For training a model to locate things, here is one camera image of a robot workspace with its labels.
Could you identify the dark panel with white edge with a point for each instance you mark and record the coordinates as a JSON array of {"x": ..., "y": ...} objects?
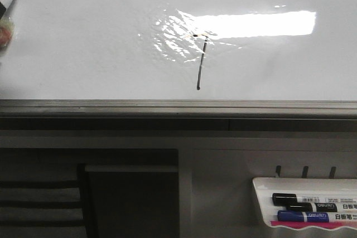
[{"x": 136, "y": 200}]

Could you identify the black tray hook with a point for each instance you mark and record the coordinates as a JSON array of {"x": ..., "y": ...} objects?
[
  {"x": 305, "y": 172},
  {"x": 332, "y": 172},
  {"x": 278, "y": 171}
]

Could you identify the white whiteboard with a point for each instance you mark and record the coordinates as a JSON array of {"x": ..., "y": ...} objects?
[{"x": 181, "y": 49}]

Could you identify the black tray hook middle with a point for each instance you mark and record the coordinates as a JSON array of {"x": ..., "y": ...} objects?
[{"x": 305, "y": 172}]

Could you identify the blue capped whiteboard marker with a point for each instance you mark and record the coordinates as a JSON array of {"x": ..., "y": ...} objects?
[{"x": 294, "y": 216}]

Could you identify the white plastic marker tray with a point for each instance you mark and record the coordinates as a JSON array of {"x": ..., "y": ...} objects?
[{"x": 310, "y": 190}]

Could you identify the black capped whiteboard marker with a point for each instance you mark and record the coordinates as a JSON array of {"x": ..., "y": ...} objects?
[{"x": 280, "y": 199}]

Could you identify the black tray hook right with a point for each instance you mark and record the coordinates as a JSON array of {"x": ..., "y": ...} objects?
[{"x": 332, "y": 172}]

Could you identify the grey aluminium whiteboard frame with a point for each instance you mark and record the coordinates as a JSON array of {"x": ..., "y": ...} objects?
[{"x": 244, "y": 115}]

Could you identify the black chair backrest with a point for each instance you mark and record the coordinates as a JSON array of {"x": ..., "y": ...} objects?
[{"x": 46, "y": 200}]

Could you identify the black whiteboard marker with tape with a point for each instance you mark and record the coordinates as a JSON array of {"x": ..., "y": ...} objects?
[{"x": 6, "y": 24}]

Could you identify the black tray hook left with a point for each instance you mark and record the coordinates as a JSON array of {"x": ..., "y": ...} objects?
[{"x": 278, "y": 171}]

